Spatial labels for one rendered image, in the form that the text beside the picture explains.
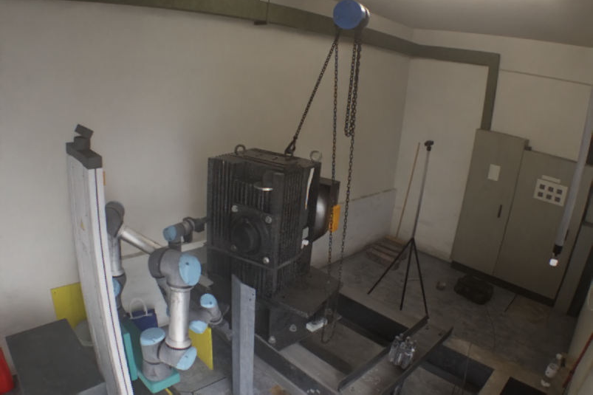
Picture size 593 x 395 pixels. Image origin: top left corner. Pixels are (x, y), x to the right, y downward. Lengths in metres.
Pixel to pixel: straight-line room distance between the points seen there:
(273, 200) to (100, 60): 1.45
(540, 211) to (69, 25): 4.49
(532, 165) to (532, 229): 0.70
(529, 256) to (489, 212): 0.70
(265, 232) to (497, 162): 3.08
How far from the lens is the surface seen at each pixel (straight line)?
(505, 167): 4.50
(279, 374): 2.44
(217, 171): 2.21
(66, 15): 2.61
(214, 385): 2.92
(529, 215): 4.51
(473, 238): 4.77
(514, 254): 4.66
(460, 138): 4.90
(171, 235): 2.09
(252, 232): 2.03
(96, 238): 1.60
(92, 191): 1.53
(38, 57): 2.57
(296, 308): 2.17
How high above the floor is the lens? 2.12
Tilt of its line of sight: 16 degrees down
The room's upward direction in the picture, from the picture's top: 6 degrees clockwise
